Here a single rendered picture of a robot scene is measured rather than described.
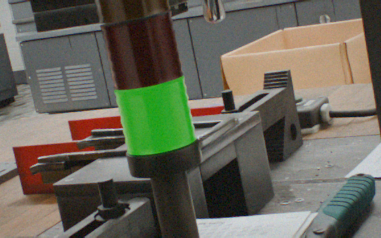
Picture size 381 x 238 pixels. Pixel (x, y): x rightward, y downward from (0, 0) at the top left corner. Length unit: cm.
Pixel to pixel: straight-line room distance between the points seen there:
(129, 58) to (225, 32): 540
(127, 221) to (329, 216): 17
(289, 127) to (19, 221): 31
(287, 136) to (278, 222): 37
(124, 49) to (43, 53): 630
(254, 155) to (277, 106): 15
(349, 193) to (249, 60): 241
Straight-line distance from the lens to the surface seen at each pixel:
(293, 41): 366
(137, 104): 45
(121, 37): 45
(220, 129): 76
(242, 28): 578
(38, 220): 95
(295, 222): 62
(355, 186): 77
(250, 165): 81
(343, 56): 301
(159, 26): 45
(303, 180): 89
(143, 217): 65
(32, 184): 105
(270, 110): 94
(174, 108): 45
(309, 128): 107
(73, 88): 664
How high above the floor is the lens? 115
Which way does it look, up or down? 11 degrees down
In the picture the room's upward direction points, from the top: 11 degrees counter-clockwise
